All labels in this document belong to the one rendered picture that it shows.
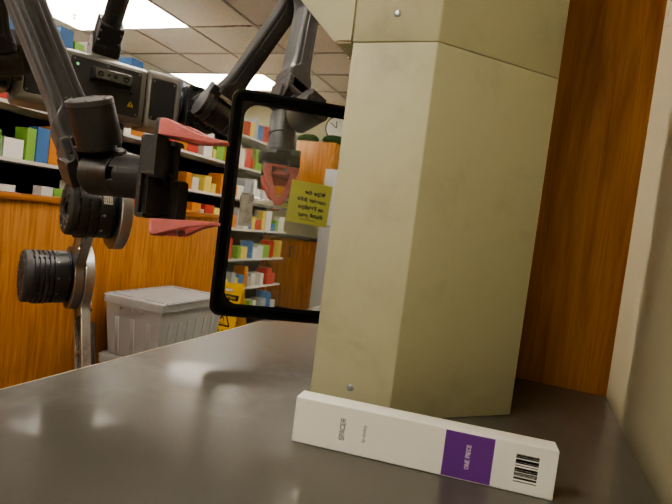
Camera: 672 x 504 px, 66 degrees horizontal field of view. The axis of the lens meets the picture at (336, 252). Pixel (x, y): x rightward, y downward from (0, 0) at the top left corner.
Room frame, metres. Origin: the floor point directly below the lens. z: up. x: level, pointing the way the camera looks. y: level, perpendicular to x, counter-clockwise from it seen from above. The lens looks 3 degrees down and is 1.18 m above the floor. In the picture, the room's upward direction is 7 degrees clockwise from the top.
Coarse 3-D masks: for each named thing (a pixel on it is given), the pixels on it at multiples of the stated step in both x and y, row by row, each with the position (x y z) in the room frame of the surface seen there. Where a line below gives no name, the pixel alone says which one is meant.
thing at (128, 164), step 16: (176, 144) 0.67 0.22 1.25; (112, 160) 0.66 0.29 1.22; (128, 160) 0.65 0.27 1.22; (176, 160) 0.67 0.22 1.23; (112, 176) 0.65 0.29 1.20; (128, 176) 0.64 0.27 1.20; (144, 176) 0.63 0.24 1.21; (176, 176) 0.68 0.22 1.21; (112, 192) 0.66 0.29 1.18; (128, 192) 0.65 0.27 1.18; (144, 192) 0.63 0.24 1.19; (160, 192) 0.66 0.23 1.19; (144, 208) 0.63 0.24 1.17; (160, 208) 0.66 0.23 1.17
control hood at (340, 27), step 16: (304, 0) 0.70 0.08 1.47; (320, 0) 0.69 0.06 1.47; (336, 0) 0.69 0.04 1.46; (352, 0) 0.68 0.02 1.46; (320, 16) 0.69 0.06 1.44; (336, 16) 0.68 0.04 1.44; (352, 16) 0.68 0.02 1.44; (336, 32) 0.68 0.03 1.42; (352, 32) 0.68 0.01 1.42; (352, 48) 0.70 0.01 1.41
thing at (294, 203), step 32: (288, 96) 0.92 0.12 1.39; (256, 128) 0.91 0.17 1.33; (288, 128) 0.93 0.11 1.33; (320, 128) 0.94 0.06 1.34; (256, 160) 0.92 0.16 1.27; (288, 160) 0.93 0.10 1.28; (320, 160) 0.94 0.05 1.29; (256, 192) 0.92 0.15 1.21; (288, 192) 0.93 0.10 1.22; (320, 192) 0.94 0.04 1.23; (256, 224) 0.92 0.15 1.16; (288, 224) 0.93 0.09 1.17; (320, 224) 0.94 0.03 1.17; (256, 256) 0.92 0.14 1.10; (288, 256) 0.93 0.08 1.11; (320, 256) 0.94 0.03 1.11; (256, 288) 0.92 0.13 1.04; (288, 288) 0.93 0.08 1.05; (320, 288) 0.94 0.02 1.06
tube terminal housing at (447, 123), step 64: (384, 0) 0.66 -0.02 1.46; (448, 0) 0.64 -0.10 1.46; (512, 0) 0.68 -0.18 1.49; (384, 64) 0.66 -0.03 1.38; (448, 64) 0.64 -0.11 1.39; (512, 64) 0.69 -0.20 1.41; (384, 128) 0.66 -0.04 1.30; (448, 128) 0.65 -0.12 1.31; (512, 128) 0.69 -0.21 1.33; (384, 192) 0.65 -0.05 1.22; (448, 192) 0.65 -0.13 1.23; (512, 192) 0.70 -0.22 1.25; (384, 256) 0.65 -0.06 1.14; (448, 256) 0.66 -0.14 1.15; (512, 256) 0.70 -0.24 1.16; (320, 320) 0.67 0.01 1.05; (384, 320) 0.64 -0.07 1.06; (448, 320) 0.66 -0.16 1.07; (512, 320) 0.71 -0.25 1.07; (320, 384) 0.67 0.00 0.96; (384, 384) 0.64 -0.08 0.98; (448, 384) 0.67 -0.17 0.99; (512, 384) 0.72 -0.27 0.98
